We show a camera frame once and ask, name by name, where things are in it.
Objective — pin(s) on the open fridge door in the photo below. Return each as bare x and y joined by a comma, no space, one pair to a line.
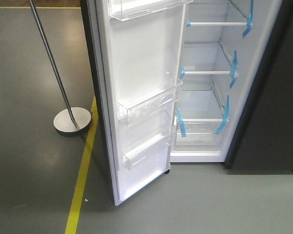
134,49

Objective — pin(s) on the dark grey fridge body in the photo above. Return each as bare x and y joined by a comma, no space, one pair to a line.
259,135

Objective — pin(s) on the clear upper door bin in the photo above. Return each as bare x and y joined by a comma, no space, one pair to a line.
129,9

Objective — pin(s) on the glass fridge shelf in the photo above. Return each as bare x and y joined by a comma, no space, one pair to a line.
210,17
207,65
202,106

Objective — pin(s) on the clear fridge crisper drawer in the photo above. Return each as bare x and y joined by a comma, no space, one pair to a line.
198,134

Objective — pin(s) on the upper glass fridge shelf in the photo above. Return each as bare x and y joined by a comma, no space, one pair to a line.
210,17

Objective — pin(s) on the metal stand with round base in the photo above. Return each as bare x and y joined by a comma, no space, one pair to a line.
71,119

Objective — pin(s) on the clear lower door bin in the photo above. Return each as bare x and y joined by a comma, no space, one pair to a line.
139,153

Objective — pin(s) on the clear middle door bin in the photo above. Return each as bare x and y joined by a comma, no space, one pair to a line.
132,110

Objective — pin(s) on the clear door bin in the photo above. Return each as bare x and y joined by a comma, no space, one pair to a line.
129,9
139,153
132,110

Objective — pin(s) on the middle glass fridge shelf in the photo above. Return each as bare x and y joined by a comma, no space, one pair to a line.
207,65

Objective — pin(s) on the lower glass fridge shelf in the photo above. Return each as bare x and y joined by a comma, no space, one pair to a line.
202,106

